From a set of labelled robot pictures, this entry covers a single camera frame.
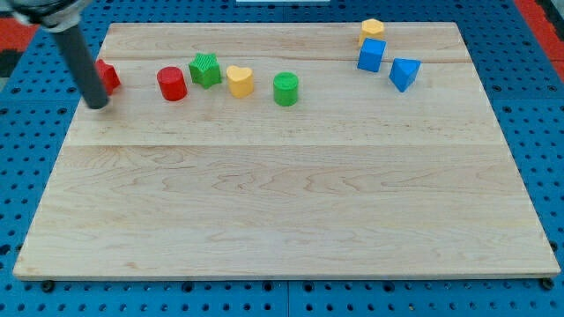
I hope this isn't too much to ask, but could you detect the red star block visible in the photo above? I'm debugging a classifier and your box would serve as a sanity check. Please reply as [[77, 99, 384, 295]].
[[95, 59, 121, 95]]

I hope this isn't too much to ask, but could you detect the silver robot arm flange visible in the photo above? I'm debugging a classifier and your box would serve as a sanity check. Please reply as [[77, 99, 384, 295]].
[[2, 0, 93, 33]]

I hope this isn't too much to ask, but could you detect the green star block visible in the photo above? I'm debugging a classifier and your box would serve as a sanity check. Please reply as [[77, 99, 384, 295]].
[[189, 53, 222, 89]]

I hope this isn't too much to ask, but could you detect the light wooden board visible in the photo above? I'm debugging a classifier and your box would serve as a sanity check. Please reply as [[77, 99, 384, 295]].
[[13, 22, 560, 281]]

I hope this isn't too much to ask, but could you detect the green cylinder block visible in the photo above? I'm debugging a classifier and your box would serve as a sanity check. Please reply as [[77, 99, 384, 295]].
[[273, 72, 299, 107]]

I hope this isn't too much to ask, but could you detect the yellow heart block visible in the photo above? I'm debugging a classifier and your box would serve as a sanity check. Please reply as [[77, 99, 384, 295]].
[[226, 65, 255, 98]]

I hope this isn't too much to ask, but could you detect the red cylinder block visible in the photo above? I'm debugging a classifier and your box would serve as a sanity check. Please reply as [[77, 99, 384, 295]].
[[157, 66, 188, 101]]

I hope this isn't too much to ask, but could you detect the blue cube block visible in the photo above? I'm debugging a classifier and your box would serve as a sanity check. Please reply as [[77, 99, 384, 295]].
[[357, 38, 387, 72]]

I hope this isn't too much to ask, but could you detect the blue triangle block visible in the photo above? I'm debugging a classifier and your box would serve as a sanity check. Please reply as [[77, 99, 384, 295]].
[[389, 58, 421, 92]]

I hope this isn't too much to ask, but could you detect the yellow hexagon block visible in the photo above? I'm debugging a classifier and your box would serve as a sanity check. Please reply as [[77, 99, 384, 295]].
[[358, 18, 385, 47]]

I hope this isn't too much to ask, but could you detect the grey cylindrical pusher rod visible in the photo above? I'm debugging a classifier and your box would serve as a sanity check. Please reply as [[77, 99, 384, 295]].
[[53, 25, 109, 110]]

